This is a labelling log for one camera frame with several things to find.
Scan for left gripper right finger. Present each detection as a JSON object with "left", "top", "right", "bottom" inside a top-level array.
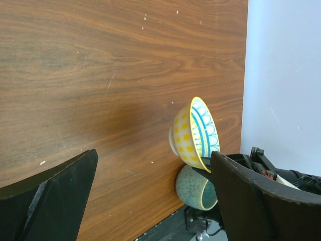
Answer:
[{"left": 211, "top": 152, "right": 320, "bottom": 240}]

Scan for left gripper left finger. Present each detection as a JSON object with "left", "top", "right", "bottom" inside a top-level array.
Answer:
[{"left": 1, "top": 149, "right": 98, "bottom": 240}]

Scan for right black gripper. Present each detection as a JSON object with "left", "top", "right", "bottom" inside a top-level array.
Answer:
[{"left": 192, "top": 147, "right": 320, "bottom": 195}]

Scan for yellow rim blue bowl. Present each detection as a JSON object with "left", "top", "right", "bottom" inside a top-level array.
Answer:
[{"left": 169, "top": 96, "right": 220, "bottom": 173}]

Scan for teal ceramic mug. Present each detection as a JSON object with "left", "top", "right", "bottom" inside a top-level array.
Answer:
[{"left": 175, "top": 165, "right": 218, "bottom": 211}]

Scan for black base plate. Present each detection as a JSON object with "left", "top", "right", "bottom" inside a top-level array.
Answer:
[{"left": 135, "top": 205, "right": 228, "bottom": 241}]

